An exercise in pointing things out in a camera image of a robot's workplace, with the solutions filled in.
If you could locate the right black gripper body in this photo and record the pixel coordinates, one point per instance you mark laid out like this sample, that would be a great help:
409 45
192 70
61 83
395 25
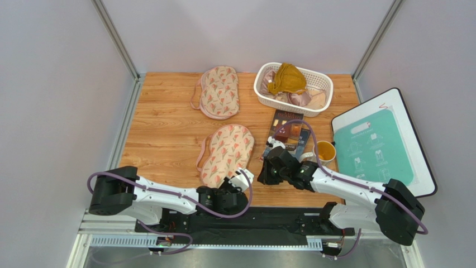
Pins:
268 172

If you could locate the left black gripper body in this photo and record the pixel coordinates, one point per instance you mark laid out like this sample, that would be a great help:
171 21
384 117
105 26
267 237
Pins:
226 188

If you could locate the floral mesh laundry bag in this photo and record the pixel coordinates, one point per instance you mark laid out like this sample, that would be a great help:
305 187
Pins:
223 153

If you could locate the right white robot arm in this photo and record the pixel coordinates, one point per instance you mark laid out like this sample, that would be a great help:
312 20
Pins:
387 207

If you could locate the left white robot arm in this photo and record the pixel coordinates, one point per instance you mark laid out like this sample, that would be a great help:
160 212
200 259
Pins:
122 191

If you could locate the pink satin bra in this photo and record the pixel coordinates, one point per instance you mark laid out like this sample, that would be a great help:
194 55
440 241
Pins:
311 99

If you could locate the mustard yellow bra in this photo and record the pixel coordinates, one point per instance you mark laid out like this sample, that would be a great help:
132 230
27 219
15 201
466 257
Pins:
288 79

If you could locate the dark brown book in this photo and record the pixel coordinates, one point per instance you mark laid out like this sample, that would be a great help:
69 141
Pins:
290 134

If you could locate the blue book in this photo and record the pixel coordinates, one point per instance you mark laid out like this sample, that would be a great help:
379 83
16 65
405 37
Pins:
301 145

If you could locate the white mug yellow inside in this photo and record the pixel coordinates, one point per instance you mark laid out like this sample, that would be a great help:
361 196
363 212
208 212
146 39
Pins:
324 151

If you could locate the white plastic basket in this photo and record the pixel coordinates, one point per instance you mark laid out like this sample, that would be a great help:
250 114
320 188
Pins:
315 81

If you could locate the teal folding board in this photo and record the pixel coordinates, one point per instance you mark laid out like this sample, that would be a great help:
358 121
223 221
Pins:
372 149

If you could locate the white tray black rim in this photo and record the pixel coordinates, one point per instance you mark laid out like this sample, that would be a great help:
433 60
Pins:
424 183

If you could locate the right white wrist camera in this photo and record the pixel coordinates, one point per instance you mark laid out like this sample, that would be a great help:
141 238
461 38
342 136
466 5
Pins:
272 143

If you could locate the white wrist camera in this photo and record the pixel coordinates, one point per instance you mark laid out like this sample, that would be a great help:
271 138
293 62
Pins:
272 143
242 179

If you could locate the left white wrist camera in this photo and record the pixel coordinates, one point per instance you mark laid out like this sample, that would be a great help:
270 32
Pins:
242 179

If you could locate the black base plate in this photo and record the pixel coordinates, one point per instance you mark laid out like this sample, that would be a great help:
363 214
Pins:
259 226

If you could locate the aluminium frame rail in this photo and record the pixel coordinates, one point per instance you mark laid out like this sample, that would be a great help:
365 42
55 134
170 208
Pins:
120 241

